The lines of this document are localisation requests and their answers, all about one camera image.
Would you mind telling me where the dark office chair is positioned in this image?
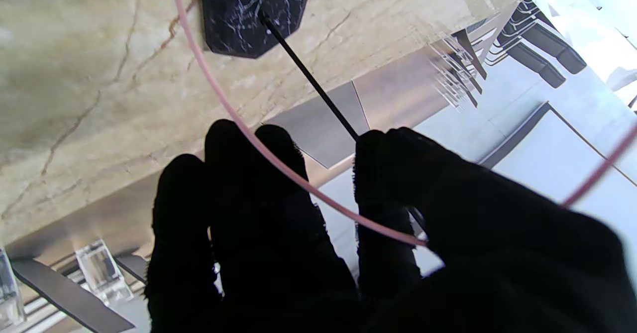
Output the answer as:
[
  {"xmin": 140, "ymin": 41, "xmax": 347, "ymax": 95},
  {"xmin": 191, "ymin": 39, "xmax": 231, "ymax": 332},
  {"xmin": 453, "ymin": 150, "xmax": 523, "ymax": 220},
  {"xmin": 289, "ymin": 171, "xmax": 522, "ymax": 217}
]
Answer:
[
  {"xmin": 498, "ymin": 39, "xmax": 568, "ymax": 89},
  {"xmin": 523, "ymin": 19, "xmax": 588, "ymax": 75}
]

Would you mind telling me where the white covered table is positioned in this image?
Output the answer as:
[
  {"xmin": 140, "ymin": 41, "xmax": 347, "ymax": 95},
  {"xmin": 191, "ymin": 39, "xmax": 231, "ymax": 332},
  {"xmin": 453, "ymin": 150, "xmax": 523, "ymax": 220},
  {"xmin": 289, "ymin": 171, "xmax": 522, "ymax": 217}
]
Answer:
[{"xmin": 530, "ymin": 0, "xmax": 637, "ymax": 105}]

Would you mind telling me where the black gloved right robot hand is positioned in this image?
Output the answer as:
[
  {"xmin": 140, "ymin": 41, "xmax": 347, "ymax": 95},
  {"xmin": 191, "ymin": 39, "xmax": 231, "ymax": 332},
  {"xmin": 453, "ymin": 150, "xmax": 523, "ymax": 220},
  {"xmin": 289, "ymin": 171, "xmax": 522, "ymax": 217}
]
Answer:
[{"xmin": 144, "ymin": 119, "xmax": 637, "ymax": 333}]

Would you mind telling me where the dark upright desk screen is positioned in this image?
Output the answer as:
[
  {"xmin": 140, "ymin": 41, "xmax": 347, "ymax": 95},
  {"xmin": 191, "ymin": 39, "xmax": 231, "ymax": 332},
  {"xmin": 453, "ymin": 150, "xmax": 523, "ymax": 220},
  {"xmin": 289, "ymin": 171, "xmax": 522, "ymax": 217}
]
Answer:
[
  {"xmin": 10, "ymin": 258, "xmax": 135, "ymax": 333},
  {"xmin": 450, "ymin": 27, "xmax": 488, "ymax": 80}
]

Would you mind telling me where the black T rack marble base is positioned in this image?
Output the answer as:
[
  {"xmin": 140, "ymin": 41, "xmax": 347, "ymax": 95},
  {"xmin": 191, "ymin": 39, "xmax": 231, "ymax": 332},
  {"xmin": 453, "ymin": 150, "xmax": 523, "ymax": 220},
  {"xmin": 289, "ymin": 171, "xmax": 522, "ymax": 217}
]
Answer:
[{"xmin": 201, "ymin": 0, "xmax": 428, "ymax": 235}]

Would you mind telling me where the pink wired earphone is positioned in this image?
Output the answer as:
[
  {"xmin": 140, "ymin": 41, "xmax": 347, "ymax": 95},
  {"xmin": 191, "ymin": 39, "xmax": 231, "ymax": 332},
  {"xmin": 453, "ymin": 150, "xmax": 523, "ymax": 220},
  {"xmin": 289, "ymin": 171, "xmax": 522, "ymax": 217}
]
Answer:
[{"xmin": 169, "ymin": 0, "xmax": 637, "ymax": 248}]

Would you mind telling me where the brown wooden conference table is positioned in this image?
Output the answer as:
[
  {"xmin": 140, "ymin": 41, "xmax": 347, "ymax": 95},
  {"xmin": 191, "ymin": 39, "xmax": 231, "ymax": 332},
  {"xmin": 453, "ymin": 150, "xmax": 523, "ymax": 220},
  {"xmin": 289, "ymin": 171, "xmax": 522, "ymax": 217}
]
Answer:
[{"xmin": 0, "ymin": 34, "xmax": 498, "ymax": 274}]

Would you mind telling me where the clear acrylic name holder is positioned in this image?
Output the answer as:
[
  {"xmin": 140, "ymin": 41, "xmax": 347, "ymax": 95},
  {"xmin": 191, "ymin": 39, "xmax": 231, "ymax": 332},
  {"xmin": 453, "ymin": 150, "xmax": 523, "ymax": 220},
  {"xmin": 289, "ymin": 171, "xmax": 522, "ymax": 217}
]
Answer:
[
  {"xmin": 0, "ymin": 246, "xmax": 25, "ymax": 329},
  {"xmin": 430, "ymin": 37, "xmax": 473, "ymax": 82},
  {"xmin": 438, "ymin": 69, "xmax": 481, "ymax": 109},
  {"xmin": 75, "ymin": 238, "xmax": 125, "ymax": 306}
]

